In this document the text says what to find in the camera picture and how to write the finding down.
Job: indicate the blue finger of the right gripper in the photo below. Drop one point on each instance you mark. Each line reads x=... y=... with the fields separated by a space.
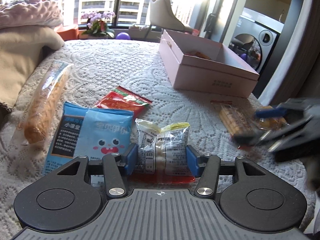
x=270 y=113
x=252 y=138

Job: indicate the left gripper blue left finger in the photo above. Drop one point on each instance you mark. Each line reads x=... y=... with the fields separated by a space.
x=116 y=166

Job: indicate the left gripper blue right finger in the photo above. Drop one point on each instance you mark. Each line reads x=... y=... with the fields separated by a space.
x=206 y=168

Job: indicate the yellow small bread bag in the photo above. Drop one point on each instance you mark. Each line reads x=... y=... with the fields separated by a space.
x=270 y=123

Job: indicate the clear cracker packet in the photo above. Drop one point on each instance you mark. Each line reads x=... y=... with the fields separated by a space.
x=234 y=120

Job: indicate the white printed snack packet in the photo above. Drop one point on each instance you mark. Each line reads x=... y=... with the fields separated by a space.
x=161 y=151

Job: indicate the blue monster snack bag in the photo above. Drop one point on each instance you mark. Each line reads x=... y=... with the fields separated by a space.
x=93 y=132

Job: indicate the red spicy snack packet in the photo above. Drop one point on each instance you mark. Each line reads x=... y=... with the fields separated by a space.
x=124 y=99

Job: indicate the small orange snack packet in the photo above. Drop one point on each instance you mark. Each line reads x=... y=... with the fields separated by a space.
x=199 y=55

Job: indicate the grey washing machine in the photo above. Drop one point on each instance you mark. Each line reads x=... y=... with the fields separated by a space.
x=255 y=37

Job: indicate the pink cardboard box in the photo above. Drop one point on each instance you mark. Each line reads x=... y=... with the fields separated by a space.
x=226 y=73

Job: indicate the long bread stick packet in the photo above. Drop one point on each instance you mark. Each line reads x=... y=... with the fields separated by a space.
x=35 y=125

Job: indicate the white lace tablecloth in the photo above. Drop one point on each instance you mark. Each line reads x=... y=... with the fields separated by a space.
x=98 y=67

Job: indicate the black framed door panel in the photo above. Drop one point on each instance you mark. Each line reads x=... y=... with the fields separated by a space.
x=219 y=19

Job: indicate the purple ball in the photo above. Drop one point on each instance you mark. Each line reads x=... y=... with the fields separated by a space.
x=123 y=36

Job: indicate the cream upholstered chair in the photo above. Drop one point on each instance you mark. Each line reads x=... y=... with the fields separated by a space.
x=161 y=15

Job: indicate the orange kids chair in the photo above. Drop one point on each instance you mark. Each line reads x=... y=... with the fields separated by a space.
x=67 y=33

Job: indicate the purple orchid flower pot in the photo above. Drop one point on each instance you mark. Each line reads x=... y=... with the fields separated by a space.
x=97 y=24

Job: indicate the beige folded blanket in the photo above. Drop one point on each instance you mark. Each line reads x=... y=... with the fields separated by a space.
x=21 y=53

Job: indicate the pink bumpy blanket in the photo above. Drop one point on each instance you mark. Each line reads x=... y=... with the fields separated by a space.
x=19 y=13

